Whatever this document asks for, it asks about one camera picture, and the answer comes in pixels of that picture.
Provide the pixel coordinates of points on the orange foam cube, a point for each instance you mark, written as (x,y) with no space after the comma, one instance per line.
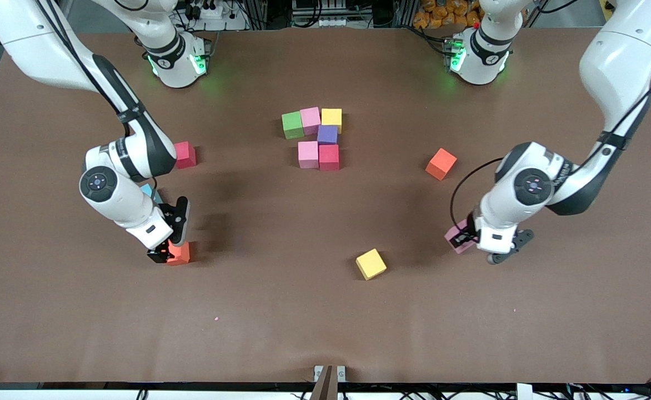
(180,253)
(441,164)

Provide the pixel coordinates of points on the pink foam cube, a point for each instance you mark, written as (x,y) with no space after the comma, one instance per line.
(308,154)
(310,120)
(452,238)

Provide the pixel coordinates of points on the green foam cube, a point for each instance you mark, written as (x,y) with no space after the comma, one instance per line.
(293,125)

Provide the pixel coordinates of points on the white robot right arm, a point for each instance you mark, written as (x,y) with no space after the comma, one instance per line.
(42,50)

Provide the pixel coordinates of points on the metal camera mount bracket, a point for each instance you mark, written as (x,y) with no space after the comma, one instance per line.
(328,383)

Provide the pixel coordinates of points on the red foam cube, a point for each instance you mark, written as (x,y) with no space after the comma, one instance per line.
(329,157)
(186,155)

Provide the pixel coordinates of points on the white electronics box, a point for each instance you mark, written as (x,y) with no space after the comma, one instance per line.
(325,14)

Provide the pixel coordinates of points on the purple foam cube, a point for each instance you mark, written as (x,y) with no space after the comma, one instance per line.
(327,135)

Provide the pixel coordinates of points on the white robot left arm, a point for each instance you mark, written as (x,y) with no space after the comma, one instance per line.
(614,61)

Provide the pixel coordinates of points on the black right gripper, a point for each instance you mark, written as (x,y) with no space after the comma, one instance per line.
(158,255)

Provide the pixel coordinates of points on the bag of oranges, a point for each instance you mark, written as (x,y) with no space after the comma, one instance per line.
(442,14)

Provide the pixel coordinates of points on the yellow foam cube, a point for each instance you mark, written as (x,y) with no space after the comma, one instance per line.
(371,264)
(331,118)

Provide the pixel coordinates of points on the white power strip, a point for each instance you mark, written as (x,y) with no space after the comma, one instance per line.
(211,12)

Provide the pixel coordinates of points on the blue foam cube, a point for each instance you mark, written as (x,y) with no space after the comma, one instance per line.
(150,191)

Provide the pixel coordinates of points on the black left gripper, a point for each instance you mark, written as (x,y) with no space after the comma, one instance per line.
(464,238)

